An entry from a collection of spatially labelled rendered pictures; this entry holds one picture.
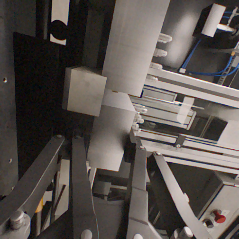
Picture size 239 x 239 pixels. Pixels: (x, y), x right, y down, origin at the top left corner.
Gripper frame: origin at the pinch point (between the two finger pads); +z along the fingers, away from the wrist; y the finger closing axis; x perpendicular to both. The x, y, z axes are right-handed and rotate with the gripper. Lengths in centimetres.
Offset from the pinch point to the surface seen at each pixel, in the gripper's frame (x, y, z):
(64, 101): 4.4, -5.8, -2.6
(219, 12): 32, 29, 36
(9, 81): 0.3, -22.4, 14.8
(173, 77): 9.4, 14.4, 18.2
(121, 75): 8.4, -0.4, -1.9
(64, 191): -15.0, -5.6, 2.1
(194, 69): 16, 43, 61
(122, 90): 6.9, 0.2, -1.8
